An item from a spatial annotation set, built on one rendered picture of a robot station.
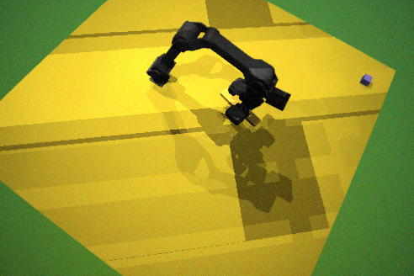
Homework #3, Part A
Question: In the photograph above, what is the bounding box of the small purple cube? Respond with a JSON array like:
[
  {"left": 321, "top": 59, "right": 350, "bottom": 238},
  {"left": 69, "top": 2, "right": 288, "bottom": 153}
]
[{"left": 360, "top": 73, "right": 372, "bottom": 87}]

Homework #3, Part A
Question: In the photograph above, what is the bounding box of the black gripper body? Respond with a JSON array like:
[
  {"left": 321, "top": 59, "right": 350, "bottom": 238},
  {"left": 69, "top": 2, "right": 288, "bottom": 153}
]
[{"left": 226, "top": 90, "right": 263, "bottom": 125}]

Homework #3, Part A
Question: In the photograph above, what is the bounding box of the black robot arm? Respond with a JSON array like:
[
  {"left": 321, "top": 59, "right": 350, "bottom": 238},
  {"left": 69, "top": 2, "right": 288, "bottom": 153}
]
[{"left": 146, "top": 21, "right": 291, "bottom": 111}]

